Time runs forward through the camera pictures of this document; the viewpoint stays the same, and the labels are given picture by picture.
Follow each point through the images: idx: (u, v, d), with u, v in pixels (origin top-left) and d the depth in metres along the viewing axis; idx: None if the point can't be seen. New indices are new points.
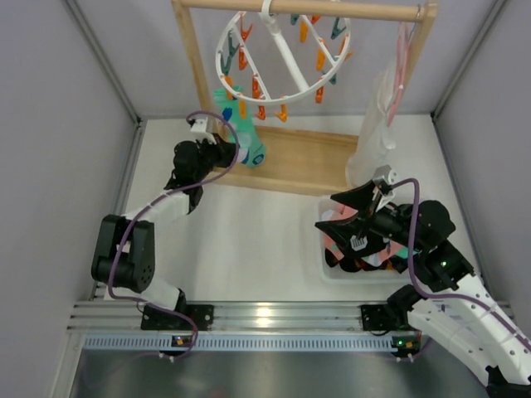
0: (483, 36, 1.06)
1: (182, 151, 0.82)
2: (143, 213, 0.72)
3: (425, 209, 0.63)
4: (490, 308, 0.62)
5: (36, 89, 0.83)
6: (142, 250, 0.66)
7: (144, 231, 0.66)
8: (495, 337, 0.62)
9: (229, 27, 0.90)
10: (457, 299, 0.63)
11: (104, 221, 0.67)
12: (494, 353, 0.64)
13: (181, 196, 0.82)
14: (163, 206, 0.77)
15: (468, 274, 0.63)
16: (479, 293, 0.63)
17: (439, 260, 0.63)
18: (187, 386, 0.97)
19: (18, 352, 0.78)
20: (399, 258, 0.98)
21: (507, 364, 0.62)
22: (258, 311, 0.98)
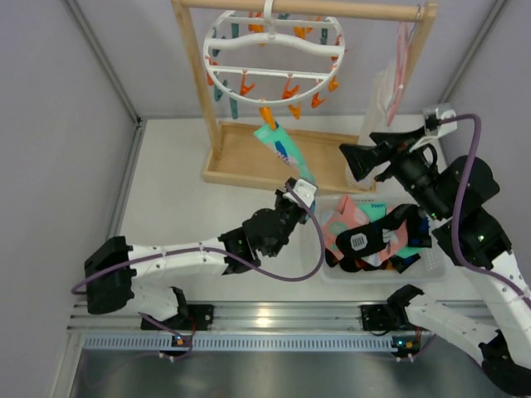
0: (484, 35, 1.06)
1: (260, 220, 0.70)
2: (152, 257, 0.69)
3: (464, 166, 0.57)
4: (522, 293, 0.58)
5: (34, 89, 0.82)
6: (105, 296, 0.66)
7: (119, 284, 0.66)
8: (520, 324, 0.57)
9: (211, 72, 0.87)
10: (488, 278, 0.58)
11: (112, 239, 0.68)
12: (513, 337, 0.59)
13: (221, 262, 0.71)
14: (178, 261, 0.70)
15: (504, 251, 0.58)
16: (513, 275, 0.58)
17: (477, 234, 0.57)
18: (188, 386, 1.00)
19: (17, 354, 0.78)
20: (399, 258, 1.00)
21: (523, 350, 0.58)
22: (259, 311, 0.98)
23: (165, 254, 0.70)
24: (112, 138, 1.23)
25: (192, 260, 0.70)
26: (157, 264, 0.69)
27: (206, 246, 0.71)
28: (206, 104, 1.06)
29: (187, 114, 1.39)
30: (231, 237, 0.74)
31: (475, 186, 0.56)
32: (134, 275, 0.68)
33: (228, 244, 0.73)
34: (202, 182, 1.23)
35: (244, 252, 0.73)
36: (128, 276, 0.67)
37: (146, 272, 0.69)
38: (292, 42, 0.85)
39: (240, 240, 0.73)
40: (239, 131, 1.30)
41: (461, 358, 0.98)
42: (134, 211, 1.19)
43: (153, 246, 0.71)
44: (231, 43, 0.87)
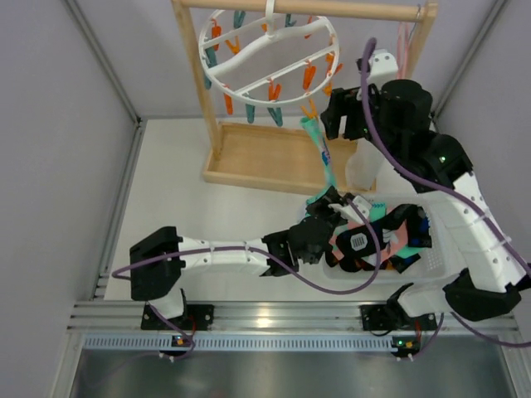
0: (484, 35, 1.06)
1: (308, 227, 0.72)
2: (201, 249, 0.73)
3: (391, 84, 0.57)
4: (484, 214, 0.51)
5: (35, 88, 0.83)
6: (153, 283, 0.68)
7: (168, 274, 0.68)
8: (481, 246, 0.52)
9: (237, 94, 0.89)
10: (447, 198, 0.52)
11: (163, 229, 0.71)
12: (472, 261, 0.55)
13: (265, 263, 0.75)
14: (224, 257, 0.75)
15: (465, 172, 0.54)
16: (474, 196, 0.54)
17: (438, 155, 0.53)
18: (187, 386, 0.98)
19: (17, 354, 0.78)
20: (399, 258, 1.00)
21: (484, 271, 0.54)
22: (259, 311, 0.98)
23: (212, 249, 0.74)
24: (112, 138, 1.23)
25: (239, 258, 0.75)
26: (205, 257, 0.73)
27: (250, 246, 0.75)
28: (206, 104, 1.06)
29: (187, 114, 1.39)
30: (273, 240, 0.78)
31: (404, 97, 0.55)
32: (183, 266, 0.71)
33: (271, 246, 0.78)
34: (202, 182, 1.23)
35: (284, 257, 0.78)
36: (177, 266, 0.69)
37: (194, 264, 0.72)
38: (293, 31, 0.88)
39: (281, 244, 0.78)
40: (240, 130, 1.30)
41: (461, 358, 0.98)
42: (134, 211, 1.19)
43: (201, 241, 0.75)
44: (238, 60, 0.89)
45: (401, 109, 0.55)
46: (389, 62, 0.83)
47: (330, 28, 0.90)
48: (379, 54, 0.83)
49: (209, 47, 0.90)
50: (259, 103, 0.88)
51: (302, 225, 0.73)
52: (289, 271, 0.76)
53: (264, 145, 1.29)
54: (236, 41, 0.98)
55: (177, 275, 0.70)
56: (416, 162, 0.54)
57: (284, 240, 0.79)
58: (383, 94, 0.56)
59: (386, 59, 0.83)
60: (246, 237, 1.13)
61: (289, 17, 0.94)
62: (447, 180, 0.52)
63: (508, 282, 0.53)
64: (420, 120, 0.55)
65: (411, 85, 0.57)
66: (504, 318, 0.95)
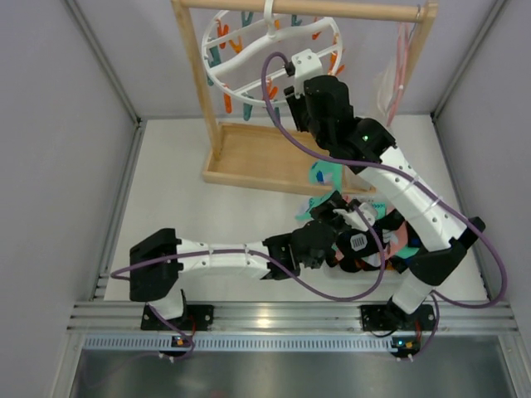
0: (483, 36, 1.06)
1: (312, 230, 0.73)
2: (200, 254, 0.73)
3: (311, 80, 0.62)
4: (413, 179, 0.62)
5: (35, 88, 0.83)
6: (152, 285, 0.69)
7: (165, 277, 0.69)
8: (419, 210, 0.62)
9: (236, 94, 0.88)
10: (379, 172, 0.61)
11: (162, 231, 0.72)
12: (417, 225, 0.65)
13: (263, 267, 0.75)
14: (222, 261, 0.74)
15: (390, 147, 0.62)
16: (402, 166, 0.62)
17: (361, 136, 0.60)
18: (187, 387, 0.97)
19: (18, 353, 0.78)
20: (399, 258, 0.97)
21: (428, 232, 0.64)
22: (259, 311, 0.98)
23: (211, 253, 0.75)
24: (112, 138, 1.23)
25: (237, 261, 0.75)
26: (202, 260, 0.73)
27: (250, 249, 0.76)
28: (206, 104, 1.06)
29: (187, 114, 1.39)
30: (274, 243, 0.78)
31: (321, 88, 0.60)
32: (182, 269, 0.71)
33: (272, 249, 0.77)
34: (202, 182, 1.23)
35: (285, 260, 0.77)
36: (174, 269, 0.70)
37: (192, 267, 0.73)
38: (299, 31, 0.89)
39: (283, 247, 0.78)
40: (241, 130, 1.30)
41: (460, 356, 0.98)
42: (133, 211, 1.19)
43: (200, 244, 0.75)
44: (239, 60, 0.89)
45: (324, 101, 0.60)
46: (313, 62, 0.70)
47: (334, 29, 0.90)
48: (300, 56, 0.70)
49: (212, 47, 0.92)
50: (258, 102, 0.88)
51: (306, 229, 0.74)
52: (289, 277, 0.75)
53: (263, 145, 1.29)
54: (240, 41, 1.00)
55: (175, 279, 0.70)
56: (345, 146, 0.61)
57: (286, 243, 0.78)
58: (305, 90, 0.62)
59: (309, 58, 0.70)
60: (260, 238, 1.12)
61: (294, 17, 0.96)
62: (372, 154, 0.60)
63: (450, 235, 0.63)
64: (341, 108, 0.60)
65: (330, 78, 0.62)
66: (502, 318, 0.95)
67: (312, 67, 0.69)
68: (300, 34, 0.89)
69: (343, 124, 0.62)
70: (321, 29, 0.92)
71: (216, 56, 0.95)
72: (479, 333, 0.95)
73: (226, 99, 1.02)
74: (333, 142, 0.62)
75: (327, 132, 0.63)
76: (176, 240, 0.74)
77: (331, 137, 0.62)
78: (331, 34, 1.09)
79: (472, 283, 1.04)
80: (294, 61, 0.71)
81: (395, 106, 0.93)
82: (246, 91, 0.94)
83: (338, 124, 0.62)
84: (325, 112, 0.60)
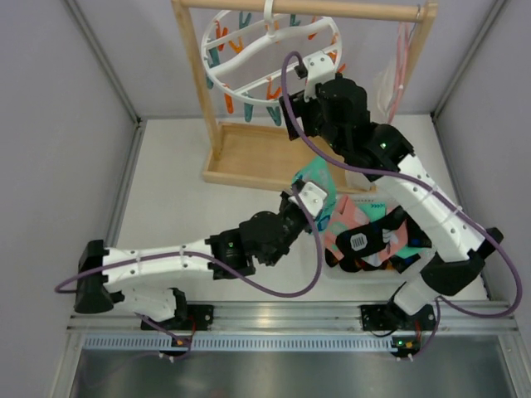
0: (483, 36, 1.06)
1: (260, 223, 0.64)
2: (125, 264, 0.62)
3: (328, 84, 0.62)
4: (432, 189, 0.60)
5: (35, 88, 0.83)
6: (81, 299, 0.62)
7: (90, 292, 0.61)
8: (437, 220, 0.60)
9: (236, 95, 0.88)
10: (397, 180, 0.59)
11: (90, 243, 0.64)
12: (435, 235, 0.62)
13: (204, 269, 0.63)
14: (153, 268, 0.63)
15: (408, 155, 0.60)
16: (421, 175, 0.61)
17: (378, 143, 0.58)
18: (187, 387, 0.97)
19: (17, 354, 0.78)
20: (399, 258, 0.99)
21: (445, 244, 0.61)
22: (259, 311, 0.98)
23: (139, 259, 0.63)
24: (111, 137, 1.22)
25: (171, 267, 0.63)
26: (130, 270, 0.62)
27: (187, 250, 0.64)
28: (206, 104, 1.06)
29: (187, 114, 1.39)
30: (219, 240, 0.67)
31: (340, 93, 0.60)
32: (106, 282, 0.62)
33: (217, 248, 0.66)
34: (202, 182, 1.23)
35: (233, 259, 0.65)
36: (98, 283, 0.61)
37: (119, 279, 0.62)
38: (299, 31, 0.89)
39: (231, 243, 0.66)
40: (241, 130, 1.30)
41: (460, 356, 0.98)
42: (133, 211, 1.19)
43: (130, 250, 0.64)
44: (239, 60, 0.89)
45: (341, 106, 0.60)
46: (326, 63, 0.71)
47: (334, 29, 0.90)
48: (313, 58, 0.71)
49: (211, 48, 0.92)
50: (258, 102, 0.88)
51: (253, 221, 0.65)
52: (236, 277, 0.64)
53: (263, 145, 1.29)
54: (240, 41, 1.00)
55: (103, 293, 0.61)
56: (361, 153, 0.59)
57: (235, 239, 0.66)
58: (322, 94, 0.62)
59: (321, 60, 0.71)
60: None
61: (294, 17, 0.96)
62: (391, 162, 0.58)
63: (468, 247, 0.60)
64: (358, 113, 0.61)
65: (348, 83, 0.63)
66: (501, 318, 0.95)
67: (326, 69, 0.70)
68: (300, 34, 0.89)
69: (359, 131, 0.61)
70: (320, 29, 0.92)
71: (216, 57, 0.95)
72: (479, 333, 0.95)
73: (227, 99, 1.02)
74: (349, 148, 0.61)
75: (344, 138, 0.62)
76: (103, 251, 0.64)
77: (348, 143, 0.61)
78: (331, 34, 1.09)
79: (472, 283, 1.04)
80: (307, 63, 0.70)
81: (385, 105, 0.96)
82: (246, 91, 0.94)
83: (353, 131, 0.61)
84: (343, 116, 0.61)
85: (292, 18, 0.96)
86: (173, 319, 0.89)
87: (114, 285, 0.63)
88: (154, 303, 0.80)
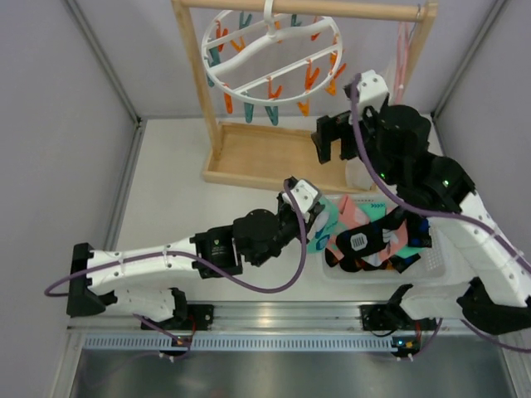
0: (483, 35, 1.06)
1: (254, 220, 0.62)
2: (108, 266, 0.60)
3: (388, 113, 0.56)
4: (494, 231, 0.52)
5: (35, 88, 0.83)
6: (70, 303, 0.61)
7: (75, 295, 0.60)
8: (495, 264, 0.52)
9: (237, 95, 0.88)
10: (455, 221, 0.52)
11: (75, 245, 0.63)
12: (489, 279, 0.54)
13: (187, 269, 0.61)
14: (136, 269, 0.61)
15: (470, 193, 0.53)
16: (481, 215, 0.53)
17: (441, 180, 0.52)
18: (187, 386, 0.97)
19: (17, 354, 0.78)
20: (399, 258, 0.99)
21: (501, 288, 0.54)
22: (260, 311, 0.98)
23: (122, 262, 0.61)
24: (111, 137, 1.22)
25: (155, 268, 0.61)
26: (114, 272, 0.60)
27: (172, 250, 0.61)
28: (206, 104, 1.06)
29: (187, 114, 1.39)
30: (208, 238, 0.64)
31: (402, 124, 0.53)
32: (90, 285, 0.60)
33: (205, 247, 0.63)
34: (202, 182, 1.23)
35: (218, 258, 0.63)
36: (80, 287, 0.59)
37: (102, 282, 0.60)
38: (299, 31, 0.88)
39: (216, 240, 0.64)
40: (240, 130, 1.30)
41: (460, 356, 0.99)
42: (133, 211, 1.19)
43: (114, 252, 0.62)
44: (239, 60, 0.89)
45: (401, 138, 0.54)
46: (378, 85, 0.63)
47: (335, 29, 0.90)
48: (365, 78, 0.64)
49: (212, 48, 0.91)
50: (259, 102, 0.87)
51: (247, 219, 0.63)
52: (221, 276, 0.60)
53: (264, 145, 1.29)
54: (240, 41, 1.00)
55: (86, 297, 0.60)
56: (421, 190, 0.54)
57: (224, 239, 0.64)
58: (382, 123, 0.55)
59: (374, 80, 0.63)
60: None
61: (294, 17, 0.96)
62: (454, 203, 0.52)
63: (526, 295, 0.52)
64: (421, 147, 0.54)
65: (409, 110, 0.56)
66: None
67: (377, 91, 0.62)
68: (301, 34, 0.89)
69: (418, 164, 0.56)
70: (321, 29, 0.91)
71: (217, 57, 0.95)
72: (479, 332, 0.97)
73: (227, 98, 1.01)
74: (406, 183, 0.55)
75: (401, 171, 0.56)
76: (87, 254, 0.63)
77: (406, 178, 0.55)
78: (331, 34, 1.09)
79: None
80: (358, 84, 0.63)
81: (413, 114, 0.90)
82: (246, 91, 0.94)
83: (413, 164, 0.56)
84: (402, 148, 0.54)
85: (292, 18, 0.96)
86: (174, 318, 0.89)
87: (99, 288, 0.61)
88: (153, 303, 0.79)
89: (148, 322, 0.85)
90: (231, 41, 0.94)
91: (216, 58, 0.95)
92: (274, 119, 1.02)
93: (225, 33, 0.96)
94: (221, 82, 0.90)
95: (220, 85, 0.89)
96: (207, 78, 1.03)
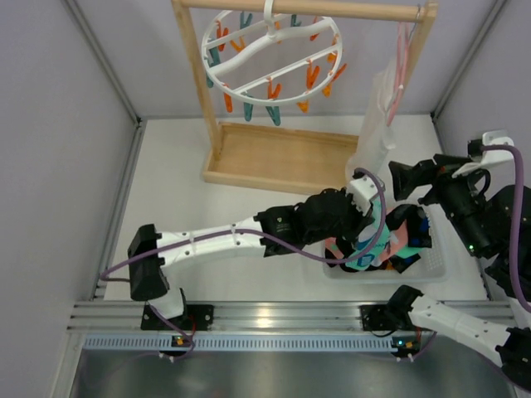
0: (483, 35, 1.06)
1: (328, 198, 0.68)
2: (181, 245, 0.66)
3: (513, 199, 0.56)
4: None
5: (34, 88, 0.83)
6: (138, 285, 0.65)
7: (148, 274, 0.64)
8: None
9: (237, 94, 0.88)
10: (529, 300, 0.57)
11: (140, 228, 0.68)
12: None
13: (257, 245, 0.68)
14: (207, 247, 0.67)
15: None
16: None
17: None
18: (187, 387, 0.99)
19: (17, 355, 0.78)
20: (399, 258, 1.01)
21: None
22: (259, 311, 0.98)
23: (193, 240, 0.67)
24: (111, 137, 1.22)
25: (224, 245, 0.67)
26: (186, 250, 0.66)
27: (239, 228, 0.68)
28: (206, 104, 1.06)
29: (187, 114, 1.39)
30: (271, 215, 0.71)
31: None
32: (162, 264, 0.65)
33: (268, 224, 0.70)
34: (202, 182, 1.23)
35: (283, 233, 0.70)
36: (154, 264, 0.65)
37: (175, 260, 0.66)
38: (299, 31, 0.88)
39: (280, 218, 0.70)
40: (240, 129, 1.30)
41: (460, 356, 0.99)
42: (133, 211, 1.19)
43: (182, 233, 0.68)
44: (239, 60, 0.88)
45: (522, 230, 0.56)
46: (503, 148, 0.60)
47: (334, 29, 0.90)
48: (494, 138, 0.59)
49: (212, 48, 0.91)
50: (259, 103, 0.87)
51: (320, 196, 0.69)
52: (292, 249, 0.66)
53: (263, 145, 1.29)
54: (239, 41, 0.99)
55: (158, 275, 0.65)
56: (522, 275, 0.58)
57: (288, 218, 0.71)
58: (505, 210, 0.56)
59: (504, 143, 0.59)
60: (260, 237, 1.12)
61: (295, 17, 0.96)
62: None
63: None
64: None
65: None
66: (502, 318, 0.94)
67: (504, 158, 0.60)
68: (301, 35, 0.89)
69: None
70: (321, 30, 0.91)
71: (216, 58, 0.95)
72: None
73: (227, 98, 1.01)
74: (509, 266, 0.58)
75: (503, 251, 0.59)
76: (155, 235, 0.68)
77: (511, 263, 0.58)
78: (331, 34, 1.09)
79: (473, 283, 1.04)
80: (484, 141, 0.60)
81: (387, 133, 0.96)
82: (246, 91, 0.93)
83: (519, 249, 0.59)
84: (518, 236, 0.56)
85: (292, 18, 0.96)
86: (175, 317, 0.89)
87: (169, 268, 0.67)
88: (171, 303, 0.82)
89: (163, 316, 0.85)
90: (231, 41, 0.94)
91: (216, 58, 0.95)
92: (275, 119, 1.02)
93: (225, 33, 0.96)
94: (221, 82, 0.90)
95: (220, 85, 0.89)
96: (207, 78, 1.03)
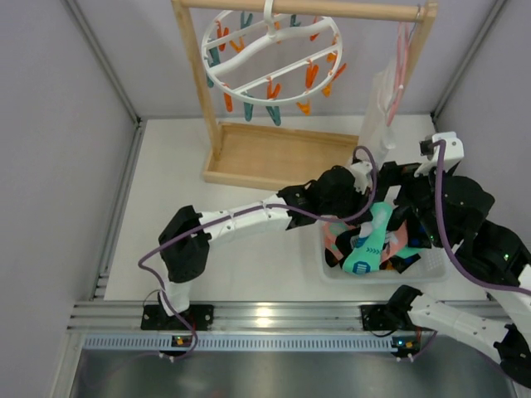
0: (483, 35, 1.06)
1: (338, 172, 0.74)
2: (223, 220, 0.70)
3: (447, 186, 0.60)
4: None
5: (34, 89, 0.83)
6: (186, 260, 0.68)
7: (197, 248, 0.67)
8: None
9: (237, 94, 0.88)
10: (514, 293, 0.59)
11: (182, 209, 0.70)
12: None
13: (285, 216, 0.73)
14: (246, 221, 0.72)
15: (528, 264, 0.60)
16: None
17: (502, 252, 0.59)
18: (187, 387, 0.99)
19: (17, 355, 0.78)
20: (399, 259, 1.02)
21: None
22: (258, 311, 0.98)
23: (233, 216, 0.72)
24: (111, 137, 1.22)
25: (259, 219, 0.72)
26: (227, 225, 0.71)
27: (269, 204, 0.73)
28: (206, 104, 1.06)
29: (187, 114, 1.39)
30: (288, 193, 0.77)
31: (468, 202, 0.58)
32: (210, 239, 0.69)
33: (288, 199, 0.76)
34: (202, 182, 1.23)
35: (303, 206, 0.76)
36: (204, 240, 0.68)
37: (220, 235, 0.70)
38: (299, 31, 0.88)
39: (298, 194, 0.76)
40: (240, 129, 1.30)
41: (459, 356, 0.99)
42: (133, 211, 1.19)
43: (221, 211, 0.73)
44: (239, 60, 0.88)
45: (465, 213, 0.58)
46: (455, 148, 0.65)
47: (334, 28, 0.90)
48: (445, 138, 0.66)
49: (211, 48, 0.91)
50: (259, 103, 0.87)
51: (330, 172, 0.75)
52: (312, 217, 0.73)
53: (263, 145, 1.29)
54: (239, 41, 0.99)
55: (207, 249, 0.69)
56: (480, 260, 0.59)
57: (304, 193, 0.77)
58: (445, 197, 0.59)
59: (452, 144, 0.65)
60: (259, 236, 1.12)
61: (295, 17, 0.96)
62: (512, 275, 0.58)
63: None
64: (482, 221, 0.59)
65: (470, 185, 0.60)
66: (501, 318, 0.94)
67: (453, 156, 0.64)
68: (300, 36, 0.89)
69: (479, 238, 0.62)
70: (321, 29, 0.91)
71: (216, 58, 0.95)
72: None
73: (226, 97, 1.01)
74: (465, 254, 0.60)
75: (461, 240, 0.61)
76: (197, 214, 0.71)
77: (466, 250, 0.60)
78: (331, 34, 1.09)
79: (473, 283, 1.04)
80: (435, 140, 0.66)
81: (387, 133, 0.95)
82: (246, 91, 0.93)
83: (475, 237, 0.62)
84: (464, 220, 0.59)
85: (293, 18, 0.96)
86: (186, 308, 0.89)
87: (215, 242, 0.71)
88: (184, 296, 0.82)
89: (175, 311, 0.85)
90: (231, 41, 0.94)
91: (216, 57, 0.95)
92: (275, 119, 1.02)
93: (225, 33, 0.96)
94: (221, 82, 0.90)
95: (220, 85, 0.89)
96: (207, 78, 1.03)
